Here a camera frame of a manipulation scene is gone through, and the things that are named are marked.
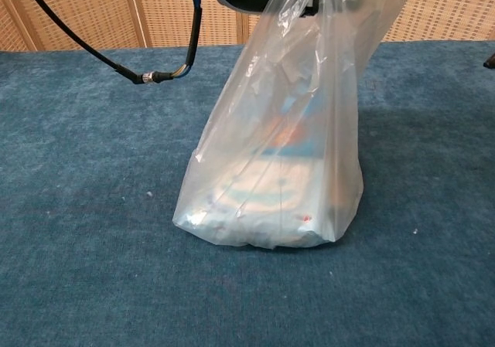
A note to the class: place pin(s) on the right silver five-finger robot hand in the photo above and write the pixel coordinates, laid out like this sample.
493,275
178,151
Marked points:
491,62

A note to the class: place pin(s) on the clear plastic carrier bag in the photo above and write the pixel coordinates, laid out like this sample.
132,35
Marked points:
309,72

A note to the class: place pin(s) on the blue cookie snack packet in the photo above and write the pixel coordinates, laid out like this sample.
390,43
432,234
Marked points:
294,134

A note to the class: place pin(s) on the woven bamboo folding screen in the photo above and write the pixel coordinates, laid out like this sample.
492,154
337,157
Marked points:
96,18

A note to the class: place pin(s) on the brown biscuit packet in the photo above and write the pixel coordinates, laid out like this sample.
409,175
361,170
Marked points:
344,204

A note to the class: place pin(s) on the blue white snack package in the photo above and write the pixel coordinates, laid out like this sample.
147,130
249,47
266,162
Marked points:
267,204

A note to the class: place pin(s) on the blue carpet table mat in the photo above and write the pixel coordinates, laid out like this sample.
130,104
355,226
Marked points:
96,208

